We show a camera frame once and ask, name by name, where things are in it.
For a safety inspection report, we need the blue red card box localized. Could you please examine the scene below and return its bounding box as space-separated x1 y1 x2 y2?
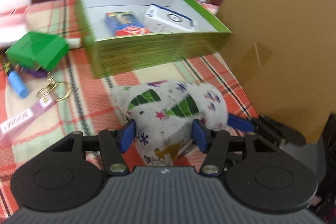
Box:
105 11 150 36

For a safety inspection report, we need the blue cylindrical tube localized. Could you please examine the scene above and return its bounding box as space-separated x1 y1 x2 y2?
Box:
7 71 29 98

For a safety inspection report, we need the white patterned fabric pouch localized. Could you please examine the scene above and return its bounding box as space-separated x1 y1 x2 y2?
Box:
112 80 228 166

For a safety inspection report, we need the white blue small box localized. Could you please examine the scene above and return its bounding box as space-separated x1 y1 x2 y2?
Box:
142 4 198 33

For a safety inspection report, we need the small green box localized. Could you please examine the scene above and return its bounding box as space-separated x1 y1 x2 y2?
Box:
6 31 70 71

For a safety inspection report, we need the purple small object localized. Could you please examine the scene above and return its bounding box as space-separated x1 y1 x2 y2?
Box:
21 67 48 79

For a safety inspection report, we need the green cardboard box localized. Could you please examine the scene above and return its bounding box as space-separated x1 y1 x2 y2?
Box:
75 0 231 79

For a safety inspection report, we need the brown cardboard sheet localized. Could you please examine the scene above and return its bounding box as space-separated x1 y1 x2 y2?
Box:
217 0 335 143

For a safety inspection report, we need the plaid bed sheet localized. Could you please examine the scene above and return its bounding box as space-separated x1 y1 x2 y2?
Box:
1 0 257 223

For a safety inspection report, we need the pink strap gold keyring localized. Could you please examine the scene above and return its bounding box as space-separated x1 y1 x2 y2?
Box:
1 76 71 146

